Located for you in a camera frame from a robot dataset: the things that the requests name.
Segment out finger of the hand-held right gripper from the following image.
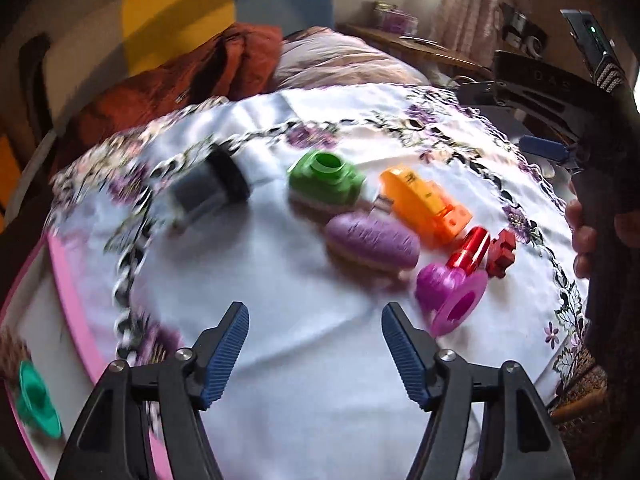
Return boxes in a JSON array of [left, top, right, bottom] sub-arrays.
[[457, 80, 502, 109], [519, 134, 577, 170]]

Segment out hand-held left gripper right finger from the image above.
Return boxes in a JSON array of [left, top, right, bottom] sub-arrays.
[[381, 301, 576, 480]]

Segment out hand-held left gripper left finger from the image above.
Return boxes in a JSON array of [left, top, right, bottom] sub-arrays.
[[52, 301, 250, 480]]

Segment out magenta hat-shaped plastic toy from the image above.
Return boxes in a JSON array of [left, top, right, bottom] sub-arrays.
[[416, 265, 488, 338]]

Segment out dark red lobed knob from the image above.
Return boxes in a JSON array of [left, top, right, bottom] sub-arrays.
[[484, 229, 517, 279]]

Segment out purple oval plastic shell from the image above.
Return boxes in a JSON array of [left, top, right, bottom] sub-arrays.
[[324, 211, 422, 273]]

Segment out orange plastic device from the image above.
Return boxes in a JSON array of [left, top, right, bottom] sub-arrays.
[[379, 167, 448, 241]]

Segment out grey jar with black lid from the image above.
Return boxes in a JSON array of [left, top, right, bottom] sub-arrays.
[[167, 149, 252, 228]]

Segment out pink-edged shallow box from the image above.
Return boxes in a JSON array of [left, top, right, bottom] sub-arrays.
[[0, 232, 168, 480]]

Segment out person's right forearm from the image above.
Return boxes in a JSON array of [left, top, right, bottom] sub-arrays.
[[585, 277, 640, 401]]

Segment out person's right hand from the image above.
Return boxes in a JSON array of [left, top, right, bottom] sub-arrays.
[[565, 199, 597, 279]]

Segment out black speaker set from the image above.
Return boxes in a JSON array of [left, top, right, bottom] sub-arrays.
[[499, 0, 549, 57]]

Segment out wooden side desk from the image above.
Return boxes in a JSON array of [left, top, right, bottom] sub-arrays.
[[337, 21, 495, 82]]

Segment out white embroidered floral tablecloth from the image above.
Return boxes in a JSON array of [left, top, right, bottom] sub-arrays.
[[47, 82, 592, 480]]

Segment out beige patterned curtain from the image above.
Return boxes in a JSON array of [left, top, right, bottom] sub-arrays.
[[434, 0, 512, 63]]

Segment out purple box on desk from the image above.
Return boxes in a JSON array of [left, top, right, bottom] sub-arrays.
[[372, 2, 419, 36]]

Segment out shiny red cylinder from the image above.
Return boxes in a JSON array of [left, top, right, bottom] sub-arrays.
[[446, 226, 491, 281]]

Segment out pale pink quilt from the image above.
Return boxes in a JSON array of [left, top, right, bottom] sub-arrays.
[[272, 25, 432, 95]]

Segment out green plug-in device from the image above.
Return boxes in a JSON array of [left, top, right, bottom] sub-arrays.
[[287, 150, 396, 217]]

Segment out teal plastic holder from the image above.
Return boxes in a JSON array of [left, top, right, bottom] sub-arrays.
[[14, 360, 64, 439]]

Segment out rust brown quilted jacket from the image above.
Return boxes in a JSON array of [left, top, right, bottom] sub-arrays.
[[54, 22, 285, 173]]

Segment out orange wooden wardrobe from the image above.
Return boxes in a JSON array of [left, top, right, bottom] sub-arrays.
[[0, 132, 25, 223]]

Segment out grey yellow blue headboard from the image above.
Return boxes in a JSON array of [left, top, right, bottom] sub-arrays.
[[27, 0, 335, 93]]

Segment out black chair back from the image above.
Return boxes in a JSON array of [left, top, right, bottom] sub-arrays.
[[17, 32, 55, 133]]

